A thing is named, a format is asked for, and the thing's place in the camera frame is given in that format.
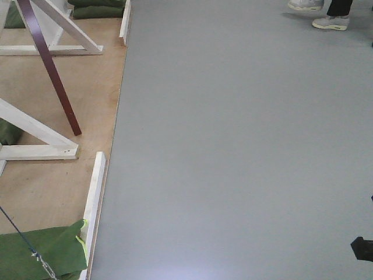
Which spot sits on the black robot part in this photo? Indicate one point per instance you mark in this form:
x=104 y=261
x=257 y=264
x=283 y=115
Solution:
x=362 y=249

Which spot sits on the brown wooden door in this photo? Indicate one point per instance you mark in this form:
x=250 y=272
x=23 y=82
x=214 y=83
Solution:
x=55 y=78

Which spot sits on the green sandbag upper far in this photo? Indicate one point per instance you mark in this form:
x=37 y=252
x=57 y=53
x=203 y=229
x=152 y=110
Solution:
x=108 y=3

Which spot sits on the green sandbag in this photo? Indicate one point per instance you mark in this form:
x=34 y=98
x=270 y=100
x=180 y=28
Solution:
x=96 y=12
x=61 y=247
x=108 y=3
x=10 y=134
x=13 y=18

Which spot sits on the plywood base board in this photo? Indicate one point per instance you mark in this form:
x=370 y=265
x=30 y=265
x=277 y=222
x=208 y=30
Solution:
x=41 y=194

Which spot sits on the green sandbag lower far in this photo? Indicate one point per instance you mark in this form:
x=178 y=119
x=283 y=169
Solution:
x=96 y=12

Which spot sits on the green sandbag near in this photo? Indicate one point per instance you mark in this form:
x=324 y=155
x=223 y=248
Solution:
x=61 y=247

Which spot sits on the green sandbag left middle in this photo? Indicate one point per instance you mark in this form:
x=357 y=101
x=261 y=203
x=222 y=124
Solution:
x=10 y=134

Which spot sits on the grey sneaker left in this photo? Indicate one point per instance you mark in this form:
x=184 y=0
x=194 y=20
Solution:
x=306 y=5

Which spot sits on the grey sneaker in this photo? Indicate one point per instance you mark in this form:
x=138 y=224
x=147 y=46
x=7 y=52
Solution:
x=306 y=5
x=339 y=23

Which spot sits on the grey sneaker right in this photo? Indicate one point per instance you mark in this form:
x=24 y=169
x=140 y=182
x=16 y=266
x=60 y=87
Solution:
x=339 y=23

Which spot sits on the black trouser leg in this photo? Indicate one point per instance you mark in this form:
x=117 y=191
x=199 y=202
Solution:
x=339 y=8

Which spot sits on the green sandbag top left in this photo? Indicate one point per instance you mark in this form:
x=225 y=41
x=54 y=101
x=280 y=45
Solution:
x=13 y=18

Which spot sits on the white wooden brace frame near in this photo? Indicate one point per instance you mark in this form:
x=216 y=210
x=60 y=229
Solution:
x=54 y=146

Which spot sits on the white wooden edge rail far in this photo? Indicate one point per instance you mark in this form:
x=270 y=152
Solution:
x=125 y=23

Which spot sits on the white wooden edge rail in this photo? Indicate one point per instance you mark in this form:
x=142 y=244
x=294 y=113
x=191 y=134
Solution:
x=92 y=211
x=125 y=23

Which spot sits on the white wooden edge rail near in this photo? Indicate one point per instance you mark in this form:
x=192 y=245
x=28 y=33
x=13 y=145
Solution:
x=92 y=211

